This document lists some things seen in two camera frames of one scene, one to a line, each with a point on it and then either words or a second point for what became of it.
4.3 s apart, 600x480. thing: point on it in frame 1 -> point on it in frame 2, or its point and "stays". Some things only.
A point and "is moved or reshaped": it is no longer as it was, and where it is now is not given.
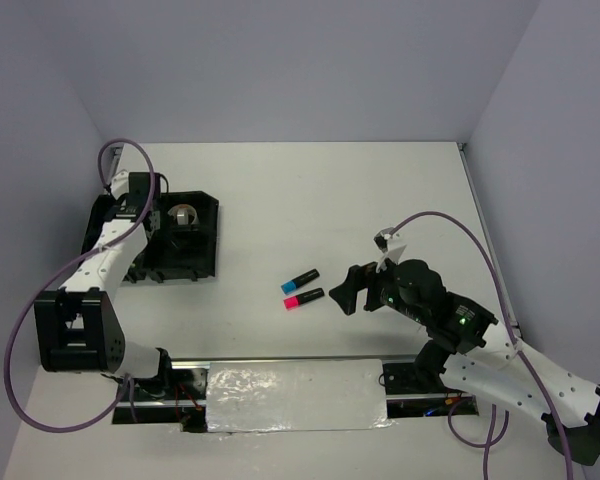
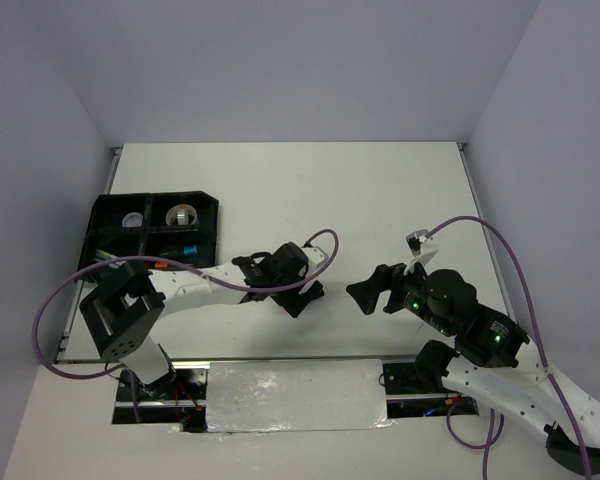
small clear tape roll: (182, 217) stays
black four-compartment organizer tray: (183, 247) stays
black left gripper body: (158, 209) -> (292, 301)
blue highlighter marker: (292, 285) is moved or reshaped
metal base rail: (184, 396) stays
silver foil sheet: (247, 397) stays
